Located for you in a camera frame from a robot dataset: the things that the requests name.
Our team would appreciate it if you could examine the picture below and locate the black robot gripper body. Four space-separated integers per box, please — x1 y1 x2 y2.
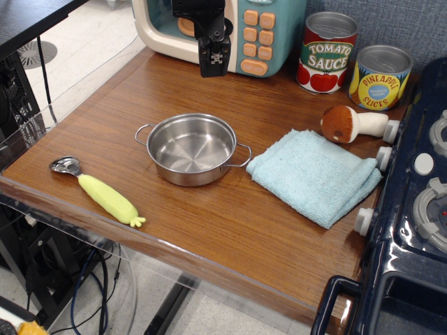
171 0 233 42

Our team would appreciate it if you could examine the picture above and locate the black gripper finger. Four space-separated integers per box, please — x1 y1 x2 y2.
198 37 231 77

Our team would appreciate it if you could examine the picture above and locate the silver metal pot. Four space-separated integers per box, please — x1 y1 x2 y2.
135 113 252 187

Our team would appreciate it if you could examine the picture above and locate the blue toy microwave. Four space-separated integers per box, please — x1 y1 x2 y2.
131 1 307 77

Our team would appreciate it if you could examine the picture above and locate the tomato sauce can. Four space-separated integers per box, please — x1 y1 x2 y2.
296 11 359 94

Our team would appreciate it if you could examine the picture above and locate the plush brown mushroom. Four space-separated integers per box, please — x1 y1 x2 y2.
320 105 389 144

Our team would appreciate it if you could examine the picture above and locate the pineapple slices can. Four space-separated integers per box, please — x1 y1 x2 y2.
349 45 413 112

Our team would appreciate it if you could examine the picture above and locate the light blue folded cloth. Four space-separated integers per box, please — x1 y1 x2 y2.
247 130 382 229

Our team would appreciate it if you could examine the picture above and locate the black desk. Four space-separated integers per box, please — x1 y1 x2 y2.
1 0 87 59

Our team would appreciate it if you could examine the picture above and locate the black computer tower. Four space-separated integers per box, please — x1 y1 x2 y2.
1 52 45 142

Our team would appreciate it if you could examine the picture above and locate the black table leg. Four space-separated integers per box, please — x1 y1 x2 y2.
143 283 191 335

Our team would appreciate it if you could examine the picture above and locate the dark blue toy stove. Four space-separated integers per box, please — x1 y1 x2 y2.
312 58 446 334

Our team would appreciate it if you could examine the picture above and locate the black cable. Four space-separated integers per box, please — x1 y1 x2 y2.
36 36 59 125

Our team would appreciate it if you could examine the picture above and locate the yellow handled scoop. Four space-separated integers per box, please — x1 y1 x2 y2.
49 156 146 228

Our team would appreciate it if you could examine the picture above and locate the blue cable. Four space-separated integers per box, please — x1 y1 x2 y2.
71 244 109 335

